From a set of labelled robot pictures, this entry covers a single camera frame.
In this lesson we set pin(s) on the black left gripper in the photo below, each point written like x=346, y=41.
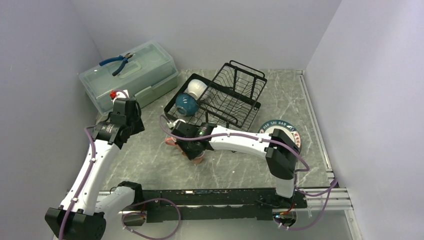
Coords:
x=138, y=126

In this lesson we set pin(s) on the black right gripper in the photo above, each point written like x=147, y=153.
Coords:
x=190, y=155

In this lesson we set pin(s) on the small pink mug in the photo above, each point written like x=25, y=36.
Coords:
x=197, y=160

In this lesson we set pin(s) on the large pink mug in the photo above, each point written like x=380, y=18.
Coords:
x=171, y=141

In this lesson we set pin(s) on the dark blue tan bowl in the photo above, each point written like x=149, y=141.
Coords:
x=186, y=105

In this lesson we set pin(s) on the white ceramic bowl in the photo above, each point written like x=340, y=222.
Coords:
x=197, y=89

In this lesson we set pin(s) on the black wire dish rack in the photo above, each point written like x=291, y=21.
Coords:
x=230, y=99

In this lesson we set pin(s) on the green rimmed white plate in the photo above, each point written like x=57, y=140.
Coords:
x=270, y=125

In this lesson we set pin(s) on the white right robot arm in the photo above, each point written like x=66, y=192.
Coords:
x=277, y=148

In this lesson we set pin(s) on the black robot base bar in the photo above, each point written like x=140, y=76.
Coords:
x=215, y=204

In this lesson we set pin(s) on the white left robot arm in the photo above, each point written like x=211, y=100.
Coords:
x=79, y=215

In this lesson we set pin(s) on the clear plastic storage box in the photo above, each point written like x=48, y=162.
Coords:
x=149, y=67

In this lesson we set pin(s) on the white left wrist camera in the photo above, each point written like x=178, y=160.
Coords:
x=119, y=94

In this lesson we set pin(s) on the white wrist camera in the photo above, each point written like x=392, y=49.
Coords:
x=172, y=124
x=119, y=94

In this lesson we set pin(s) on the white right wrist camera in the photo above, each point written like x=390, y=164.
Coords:
x=172, y=124

